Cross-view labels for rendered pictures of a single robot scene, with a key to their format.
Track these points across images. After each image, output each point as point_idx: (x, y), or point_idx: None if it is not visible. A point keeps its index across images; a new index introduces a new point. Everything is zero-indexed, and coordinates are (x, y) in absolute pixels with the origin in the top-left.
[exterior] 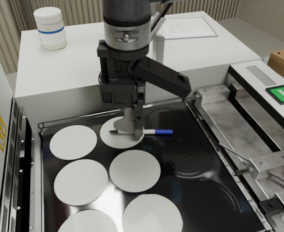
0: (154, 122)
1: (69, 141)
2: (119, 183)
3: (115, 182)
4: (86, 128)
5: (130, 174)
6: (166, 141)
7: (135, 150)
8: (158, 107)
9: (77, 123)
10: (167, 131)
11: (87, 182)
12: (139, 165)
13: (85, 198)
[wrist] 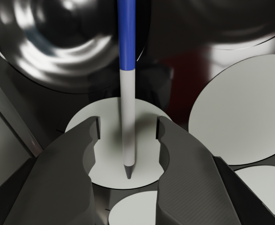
0: (72, 65)
1: (151, 224)
2: None
3: (269, 153)
4: (116, 209)
5: (261, 126)
6: (166, 24)
7: (191, 120)
8: None
9: (104, 222)
10: (132, 19)
11: (254, 192)
12: (243, 110)
13: None
